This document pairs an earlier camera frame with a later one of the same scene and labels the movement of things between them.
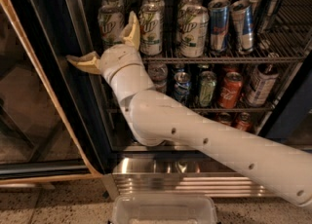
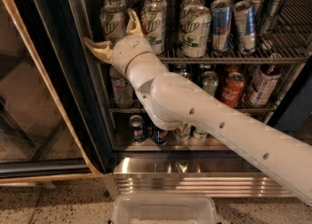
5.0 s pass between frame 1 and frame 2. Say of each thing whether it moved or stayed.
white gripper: moved
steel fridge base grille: stayed
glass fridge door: stayed
